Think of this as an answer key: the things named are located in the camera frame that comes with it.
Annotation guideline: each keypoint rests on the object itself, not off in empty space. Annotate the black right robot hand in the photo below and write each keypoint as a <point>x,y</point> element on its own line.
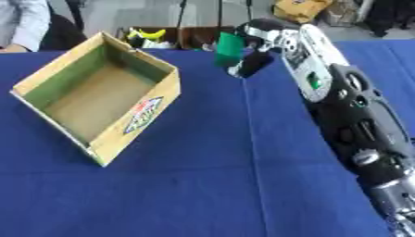
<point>258,61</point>

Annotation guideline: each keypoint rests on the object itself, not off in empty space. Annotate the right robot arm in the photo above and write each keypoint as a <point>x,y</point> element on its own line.
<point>346,105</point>

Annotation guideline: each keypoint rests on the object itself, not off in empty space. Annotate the tan cardboard box green inside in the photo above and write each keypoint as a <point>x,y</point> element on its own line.
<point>102,92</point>

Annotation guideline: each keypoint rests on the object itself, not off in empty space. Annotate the black tripod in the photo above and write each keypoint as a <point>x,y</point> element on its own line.
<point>216,18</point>

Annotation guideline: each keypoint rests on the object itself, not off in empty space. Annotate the brown crate with toys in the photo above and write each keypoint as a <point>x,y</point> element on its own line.
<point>178,37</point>

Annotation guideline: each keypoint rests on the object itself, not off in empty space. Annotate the yellow toy banana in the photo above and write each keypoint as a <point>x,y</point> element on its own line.
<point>147,34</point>

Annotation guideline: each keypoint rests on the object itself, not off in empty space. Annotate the person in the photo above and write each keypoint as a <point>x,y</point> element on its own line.
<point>32,27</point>

